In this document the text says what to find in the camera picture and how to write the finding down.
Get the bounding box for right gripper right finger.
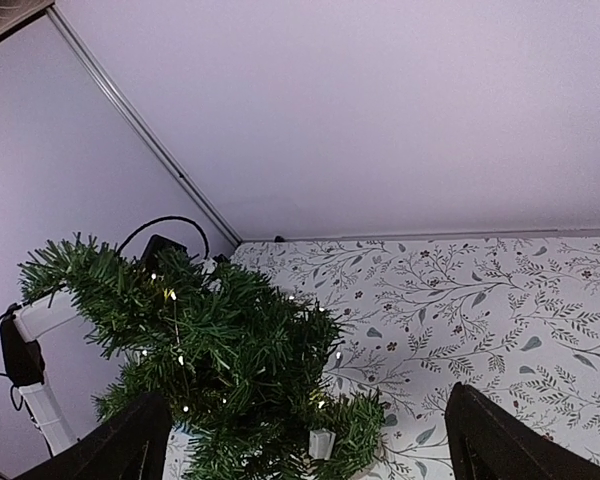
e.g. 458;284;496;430
444;382;600;480

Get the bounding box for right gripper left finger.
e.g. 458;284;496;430
19;393;172;480

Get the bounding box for small green christmas tree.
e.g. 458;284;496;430
21;238;384;479

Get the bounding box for fairy light string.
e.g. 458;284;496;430
139;272;344;414

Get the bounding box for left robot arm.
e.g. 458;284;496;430
0;234;228;455

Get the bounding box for floral table mat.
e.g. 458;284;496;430
162;237;600;480

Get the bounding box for white battery box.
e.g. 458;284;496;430
308;429;336;461

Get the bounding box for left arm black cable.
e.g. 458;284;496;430
0;214;211;411

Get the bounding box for left aluminium frame post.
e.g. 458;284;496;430
46;6;243;247

